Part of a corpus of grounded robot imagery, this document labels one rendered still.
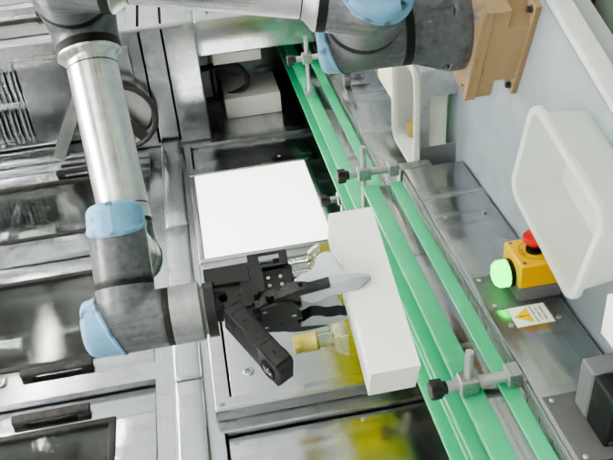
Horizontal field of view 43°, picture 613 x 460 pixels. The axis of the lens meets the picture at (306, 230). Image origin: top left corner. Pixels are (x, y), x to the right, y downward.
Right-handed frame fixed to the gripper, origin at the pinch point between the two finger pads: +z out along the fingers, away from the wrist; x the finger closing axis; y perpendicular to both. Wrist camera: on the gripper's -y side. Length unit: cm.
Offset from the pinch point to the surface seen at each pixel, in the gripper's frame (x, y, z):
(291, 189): 74, 78, 4
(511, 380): 11.6, -10.2, 19.3
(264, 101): 91, 128, 4
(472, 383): 11.0, -9.9, 13.7
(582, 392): 5.9, -15.9, 25.5
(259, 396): 48, 10, -14
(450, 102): 24, 54, 33
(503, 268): 12.5, 7.8, 24.9
